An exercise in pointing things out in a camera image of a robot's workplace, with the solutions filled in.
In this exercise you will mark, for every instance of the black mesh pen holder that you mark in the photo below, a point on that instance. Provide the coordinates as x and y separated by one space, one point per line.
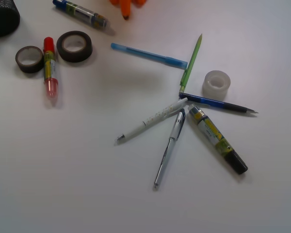
9 17

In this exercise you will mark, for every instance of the clear tape roll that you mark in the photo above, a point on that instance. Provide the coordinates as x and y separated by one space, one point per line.
216 84

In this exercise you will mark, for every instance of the white dotted pen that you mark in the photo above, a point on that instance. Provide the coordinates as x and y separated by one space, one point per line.
152 120

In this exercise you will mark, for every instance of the silver pen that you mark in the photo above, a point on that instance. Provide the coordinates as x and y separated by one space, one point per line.
176 130

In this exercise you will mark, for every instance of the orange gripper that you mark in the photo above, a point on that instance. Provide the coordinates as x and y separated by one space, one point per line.
125 6

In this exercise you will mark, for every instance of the green mechanical pencil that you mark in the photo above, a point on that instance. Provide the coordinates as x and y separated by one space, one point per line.
187 72

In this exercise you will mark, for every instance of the red marker with clear cap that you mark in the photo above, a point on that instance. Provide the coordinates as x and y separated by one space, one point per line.
50 81

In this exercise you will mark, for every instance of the blue marker with clear cap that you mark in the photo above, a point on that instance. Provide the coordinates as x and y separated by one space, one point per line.
89 17

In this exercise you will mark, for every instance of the light blue capped pen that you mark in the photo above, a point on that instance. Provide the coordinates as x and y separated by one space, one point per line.
151 56

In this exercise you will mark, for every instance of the large black tape roll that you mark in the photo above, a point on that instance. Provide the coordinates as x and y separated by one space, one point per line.
74 46

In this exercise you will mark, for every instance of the dark blue pen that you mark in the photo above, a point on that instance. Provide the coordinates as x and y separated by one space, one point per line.
217 104

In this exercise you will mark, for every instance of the black marker yellow label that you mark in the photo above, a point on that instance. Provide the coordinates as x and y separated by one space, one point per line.
217 140

